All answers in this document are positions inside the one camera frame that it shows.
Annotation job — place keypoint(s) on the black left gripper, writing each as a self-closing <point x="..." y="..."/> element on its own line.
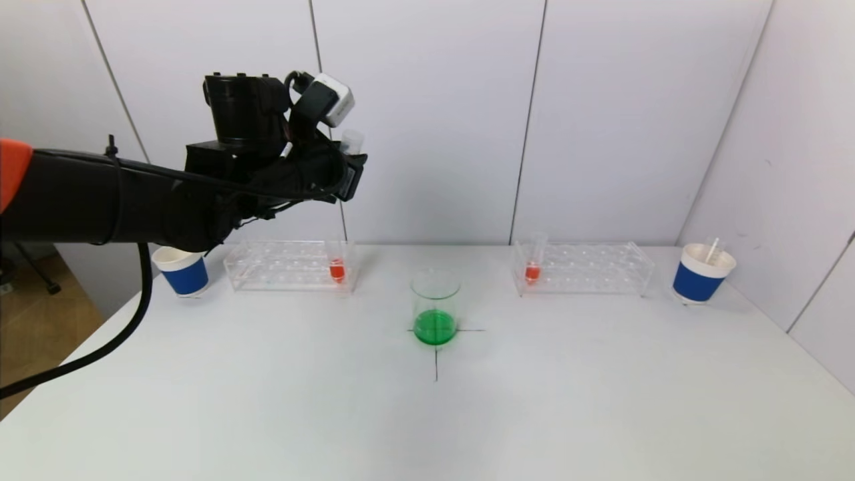
<point x="355" y="177"/>

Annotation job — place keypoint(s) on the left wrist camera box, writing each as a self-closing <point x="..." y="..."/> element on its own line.
<point x="334" y="100"/>

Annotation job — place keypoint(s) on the test tube with red liquid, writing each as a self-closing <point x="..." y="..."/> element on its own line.
<point x="337" y="270"/>
<point x="532" y="272"/>

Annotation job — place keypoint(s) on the blue white paper cup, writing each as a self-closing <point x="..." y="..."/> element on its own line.
<point x="187" y="277"/>
<point x="698" y="284"/>

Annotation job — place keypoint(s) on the clear glass beaker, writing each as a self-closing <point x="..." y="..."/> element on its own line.
<point x="435" y="327"/>

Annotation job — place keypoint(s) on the test tube with yellow pigment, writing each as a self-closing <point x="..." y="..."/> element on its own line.
<point x="713" y="250"/>

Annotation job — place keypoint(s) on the test tube with blue liquid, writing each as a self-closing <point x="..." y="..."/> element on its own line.
<point x="352" y="140"/>

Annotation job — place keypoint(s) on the black tripod stand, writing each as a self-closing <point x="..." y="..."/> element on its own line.
<point x="37" y="270"/>

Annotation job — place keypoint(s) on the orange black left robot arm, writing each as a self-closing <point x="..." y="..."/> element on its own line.
<point x="80" y="200"/>

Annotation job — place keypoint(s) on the clear acrylic test tube rack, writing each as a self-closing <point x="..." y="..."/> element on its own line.
<point x="588" y="277"/>
<point x="294" y="277"/>

